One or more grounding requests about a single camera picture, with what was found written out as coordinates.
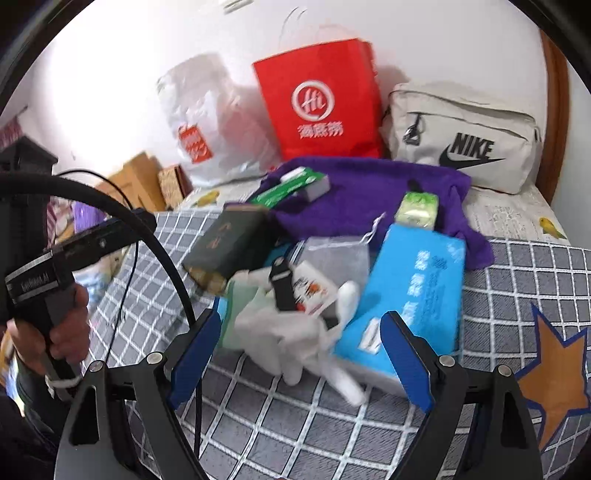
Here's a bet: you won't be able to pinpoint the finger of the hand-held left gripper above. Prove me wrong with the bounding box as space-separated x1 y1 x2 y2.
60 209 158 261

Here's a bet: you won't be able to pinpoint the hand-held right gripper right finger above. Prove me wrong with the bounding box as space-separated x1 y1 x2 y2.
379 310 544 480

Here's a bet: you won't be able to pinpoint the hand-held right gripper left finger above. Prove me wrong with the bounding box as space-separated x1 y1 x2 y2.
54 308 222 480

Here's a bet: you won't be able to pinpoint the mint green cloth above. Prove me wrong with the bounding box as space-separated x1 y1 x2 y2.
215 279 264 349

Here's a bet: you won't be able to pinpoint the white cotton gloves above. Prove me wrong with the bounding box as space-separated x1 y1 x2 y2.
231 270 368 407

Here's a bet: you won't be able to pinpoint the white sachet with red print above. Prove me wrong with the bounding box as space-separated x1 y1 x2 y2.
291 261 340 317

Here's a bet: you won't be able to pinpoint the green wet wipes pack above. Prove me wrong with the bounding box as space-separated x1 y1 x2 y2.
394 191 439 232

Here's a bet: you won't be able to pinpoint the green packet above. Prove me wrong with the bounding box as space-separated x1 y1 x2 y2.
247 168 326 208

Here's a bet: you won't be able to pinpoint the person's left forearm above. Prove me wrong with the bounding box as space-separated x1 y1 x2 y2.
0 360 70 480

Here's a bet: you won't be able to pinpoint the person's left hand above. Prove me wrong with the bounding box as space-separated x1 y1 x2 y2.
7 281 90 370

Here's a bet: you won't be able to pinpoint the light wooden furniture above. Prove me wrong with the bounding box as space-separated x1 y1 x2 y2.
95 151 167 213

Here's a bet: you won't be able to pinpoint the blue tissue pack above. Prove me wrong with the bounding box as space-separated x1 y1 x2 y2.
332 224 467 398

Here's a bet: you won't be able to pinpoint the patterned cardboard box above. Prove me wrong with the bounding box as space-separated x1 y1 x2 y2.
157 164 195 208

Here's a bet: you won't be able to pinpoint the dark green tea tin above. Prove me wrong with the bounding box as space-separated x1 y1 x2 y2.
181 205 282 294

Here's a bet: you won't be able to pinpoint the grey checked cloth with stars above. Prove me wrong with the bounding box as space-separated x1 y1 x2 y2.
81 210 591 480

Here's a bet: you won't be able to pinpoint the white plastic shopping bag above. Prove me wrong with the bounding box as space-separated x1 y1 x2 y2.
156 53 282 188

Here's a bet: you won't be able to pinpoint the purple towel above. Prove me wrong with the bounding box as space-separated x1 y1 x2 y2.
256 157 495 271

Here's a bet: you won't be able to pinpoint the grey waist bag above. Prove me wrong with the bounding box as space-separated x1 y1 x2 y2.
381 82 543 195

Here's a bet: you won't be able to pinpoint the red paper bag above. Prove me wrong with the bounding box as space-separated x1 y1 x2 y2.
252 9 386 162

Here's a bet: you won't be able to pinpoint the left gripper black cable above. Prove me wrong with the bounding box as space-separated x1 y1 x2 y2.
53 170 141 352

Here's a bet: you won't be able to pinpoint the right gripper black braided cable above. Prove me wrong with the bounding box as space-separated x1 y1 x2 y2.
0 175 208 480

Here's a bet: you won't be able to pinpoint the white mesh drawstring pouch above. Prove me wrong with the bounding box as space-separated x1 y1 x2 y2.
302 213 386 287

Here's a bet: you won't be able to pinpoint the brown wooden frame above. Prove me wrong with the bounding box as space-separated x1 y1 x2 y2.
538 28 571 204

